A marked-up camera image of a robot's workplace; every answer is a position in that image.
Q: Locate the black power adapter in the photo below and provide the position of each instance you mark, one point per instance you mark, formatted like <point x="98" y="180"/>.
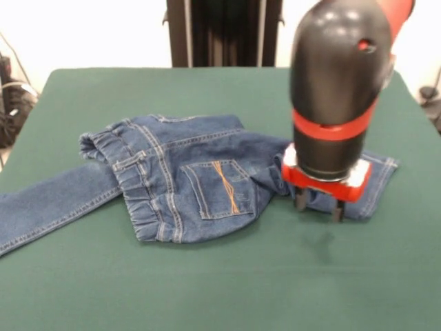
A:
<point x="427" y="92"/>

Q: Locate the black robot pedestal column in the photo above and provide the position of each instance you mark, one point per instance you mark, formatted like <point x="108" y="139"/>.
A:
<point x="224" y="34"/>

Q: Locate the dark green table cloth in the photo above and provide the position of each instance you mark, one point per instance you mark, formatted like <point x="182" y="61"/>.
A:
<point x="138" y="293"/>

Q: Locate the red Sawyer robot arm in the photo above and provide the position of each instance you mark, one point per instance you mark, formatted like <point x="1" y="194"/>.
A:
<point x="334" y="86"/>

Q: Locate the blue denim jeans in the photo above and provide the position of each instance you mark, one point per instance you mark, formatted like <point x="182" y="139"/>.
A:
<point x="189" y="172"/>

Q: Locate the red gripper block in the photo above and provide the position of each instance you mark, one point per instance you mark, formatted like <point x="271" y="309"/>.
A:
<point x="355" y="189"/>

